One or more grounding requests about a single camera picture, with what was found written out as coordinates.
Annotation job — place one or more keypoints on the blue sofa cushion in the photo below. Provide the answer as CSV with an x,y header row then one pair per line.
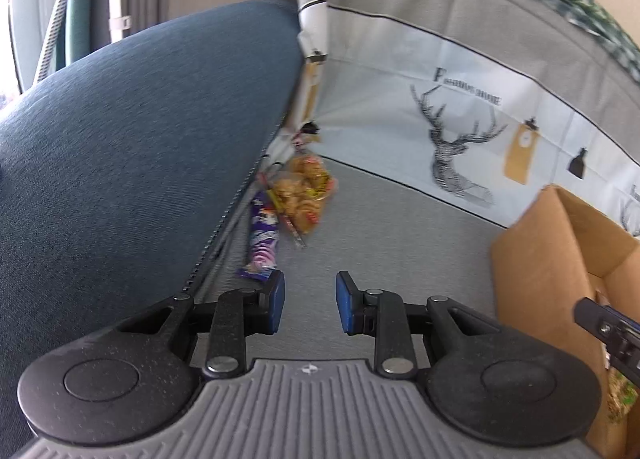
x,y
125,139

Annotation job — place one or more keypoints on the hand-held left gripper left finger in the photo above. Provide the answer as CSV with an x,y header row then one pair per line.
x,y
277,301

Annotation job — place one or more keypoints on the cookie bag with dark trim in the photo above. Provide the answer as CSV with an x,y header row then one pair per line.
x,y
295,206

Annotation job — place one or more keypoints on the deer print sofa cover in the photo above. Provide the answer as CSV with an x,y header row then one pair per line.
x,y
380,64

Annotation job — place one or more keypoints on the green yellow snack packet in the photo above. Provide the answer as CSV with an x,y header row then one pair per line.
x,y
618,391

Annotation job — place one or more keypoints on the purple striped candy packet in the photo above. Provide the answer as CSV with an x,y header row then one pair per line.
x,y
262,239

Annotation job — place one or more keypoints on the small black wrapper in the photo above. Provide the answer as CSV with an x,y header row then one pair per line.
x,y
310,129

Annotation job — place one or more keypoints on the clear cookie bag red seal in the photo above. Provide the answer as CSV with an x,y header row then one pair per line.
x,y
315,179

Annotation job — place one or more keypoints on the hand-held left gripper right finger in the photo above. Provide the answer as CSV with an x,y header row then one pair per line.
x,y
344,304

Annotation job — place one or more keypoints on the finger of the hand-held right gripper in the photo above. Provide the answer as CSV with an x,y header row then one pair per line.
x,y
592,316

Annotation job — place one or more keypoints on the cardboard box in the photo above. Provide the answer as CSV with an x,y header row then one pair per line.
x,y
545,259

